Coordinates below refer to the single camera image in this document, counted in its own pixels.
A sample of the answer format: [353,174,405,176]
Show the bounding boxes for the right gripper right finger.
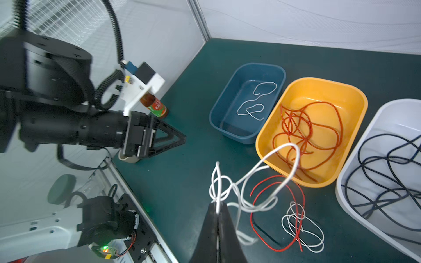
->
[218,203,247,263]

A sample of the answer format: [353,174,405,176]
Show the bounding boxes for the white plastic bin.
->
[336,99,421,261]

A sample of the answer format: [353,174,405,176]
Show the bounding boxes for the red cable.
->
[249,175,307,253]
[272,101,344,183]

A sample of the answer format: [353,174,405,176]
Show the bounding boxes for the sauce bottle yellow cap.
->
[140,93,169,118]

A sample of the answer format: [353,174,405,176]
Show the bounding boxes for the yellow plastic bin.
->
[255,77,368,188]

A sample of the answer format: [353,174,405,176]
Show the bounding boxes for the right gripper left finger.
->
[190,203,218,263]

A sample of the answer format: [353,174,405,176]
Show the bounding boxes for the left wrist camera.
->
[119,60,166,117]

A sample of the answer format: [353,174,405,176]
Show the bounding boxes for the blue plastic bin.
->
[209,63,287,145]

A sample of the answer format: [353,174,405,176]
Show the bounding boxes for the green table mat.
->
[114,38,421,263]

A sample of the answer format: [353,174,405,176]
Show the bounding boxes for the beige ceramic mug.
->
[118,151,139,164]

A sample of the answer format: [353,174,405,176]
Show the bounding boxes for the white cable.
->
[208,142,301,247]
[236,81,278,122]
[281,201,325,254]

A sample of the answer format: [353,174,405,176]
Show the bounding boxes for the green round lid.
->
[47,174,77,205]

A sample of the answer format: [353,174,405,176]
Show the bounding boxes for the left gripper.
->
[123,111,186,159]

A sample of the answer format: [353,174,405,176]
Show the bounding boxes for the black cable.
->
[341,133,421,231]

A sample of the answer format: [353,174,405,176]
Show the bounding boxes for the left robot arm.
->
[1,1,186,262]

